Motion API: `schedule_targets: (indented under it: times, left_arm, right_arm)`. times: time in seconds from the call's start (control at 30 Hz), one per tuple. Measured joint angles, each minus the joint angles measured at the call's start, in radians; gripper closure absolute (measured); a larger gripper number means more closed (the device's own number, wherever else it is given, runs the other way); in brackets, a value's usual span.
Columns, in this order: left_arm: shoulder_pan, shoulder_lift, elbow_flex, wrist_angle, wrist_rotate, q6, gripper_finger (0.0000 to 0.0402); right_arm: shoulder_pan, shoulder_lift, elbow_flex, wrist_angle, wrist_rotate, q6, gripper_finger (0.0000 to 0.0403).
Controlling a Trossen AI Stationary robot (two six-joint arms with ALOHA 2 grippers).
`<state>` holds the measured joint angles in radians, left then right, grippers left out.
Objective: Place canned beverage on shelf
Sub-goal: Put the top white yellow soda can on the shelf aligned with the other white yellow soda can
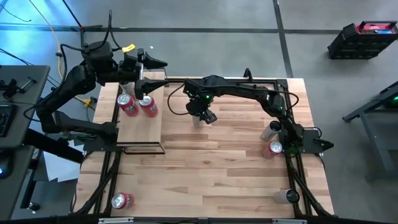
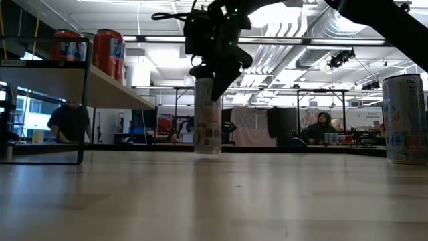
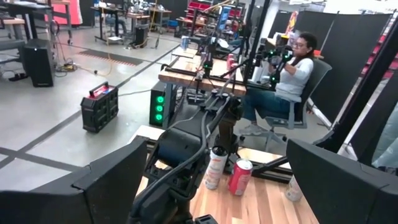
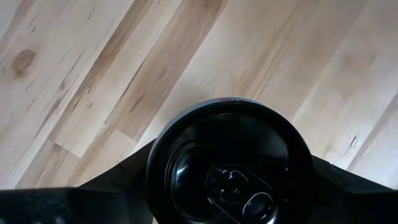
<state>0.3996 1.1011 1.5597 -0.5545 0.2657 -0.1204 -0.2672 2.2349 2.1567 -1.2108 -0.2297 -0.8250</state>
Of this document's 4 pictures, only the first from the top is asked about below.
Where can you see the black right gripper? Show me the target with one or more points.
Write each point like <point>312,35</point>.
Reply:
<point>200,90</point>

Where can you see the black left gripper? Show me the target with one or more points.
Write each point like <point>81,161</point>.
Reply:
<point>130,67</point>

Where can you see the red beverage can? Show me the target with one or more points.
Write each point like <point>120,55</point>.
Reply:
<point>129,107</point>
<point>122,200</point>
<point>270,151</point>
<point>150,109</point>

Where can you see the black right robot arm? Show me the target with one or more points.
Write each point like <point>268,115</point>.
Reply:
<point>248,90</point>

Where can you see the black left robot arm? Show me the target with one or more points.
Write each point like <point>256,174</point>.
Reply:
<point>71,84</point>

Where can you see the yellow and black plug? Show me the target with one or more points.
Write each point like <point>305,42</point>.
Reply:
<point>89,102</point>

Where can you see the black tripod stand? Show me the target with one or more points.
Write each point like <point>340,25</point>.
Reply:
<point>81,34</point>

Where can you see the white paper sheet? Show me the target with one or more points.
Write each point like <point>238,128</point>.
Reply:
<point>62,168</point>

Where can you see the black clamp tool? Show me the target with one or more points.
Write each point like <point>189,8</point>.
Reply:
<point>14,87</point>

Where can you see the black keyboard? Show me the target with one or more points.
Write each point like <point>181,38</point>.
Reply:
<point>4,119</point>

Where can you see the red and black tool case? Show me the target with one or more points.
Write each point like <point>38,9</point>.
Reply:
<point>357,46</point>

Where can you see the black computer mouse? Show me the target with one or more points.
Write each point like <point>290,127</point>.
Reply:
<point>4,165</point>

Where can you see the black metal stand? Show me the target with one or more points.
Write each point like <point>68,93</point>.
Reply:
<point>373,140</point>

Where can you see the black desk caster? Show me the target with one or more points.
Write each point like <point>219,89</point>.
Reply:
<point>34,207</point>

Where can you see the black desk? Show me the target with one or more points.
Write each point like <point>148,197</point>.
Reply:
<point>15,193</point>

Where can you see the wooden shelf black metal frame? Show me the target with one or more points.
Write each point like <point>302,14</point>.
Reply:
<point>140,130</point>

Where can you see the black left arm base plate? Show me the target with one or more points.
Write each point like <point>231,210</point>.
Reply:
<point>99,145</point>

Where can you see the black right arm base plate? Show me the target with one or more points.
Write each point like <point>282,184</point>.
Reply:
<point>312,144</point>

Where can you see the silver metal bracket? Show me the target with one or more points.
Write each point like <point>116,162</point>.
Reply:
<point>289,221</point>
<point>115,220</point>

